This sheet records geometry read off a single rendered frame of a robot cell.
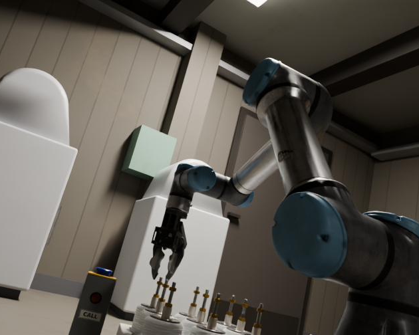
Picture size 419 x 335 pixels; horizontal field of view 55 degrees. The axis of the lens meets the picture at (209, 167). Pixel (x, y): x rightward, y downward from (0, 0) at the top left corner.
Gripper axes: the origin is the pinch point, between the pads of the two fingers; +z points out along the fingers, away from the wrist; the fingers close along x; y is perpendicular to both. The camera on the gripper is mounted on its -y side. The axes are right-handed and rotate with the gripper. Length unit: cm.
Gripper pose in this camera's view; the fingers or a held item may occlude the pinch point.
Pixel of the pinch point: (161, 276)
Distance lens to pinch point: 127.3
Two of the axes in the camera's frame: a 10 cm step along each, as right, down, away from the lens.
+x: 9.5, 1.6, -2.8
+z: -2.4, 9.3, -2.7
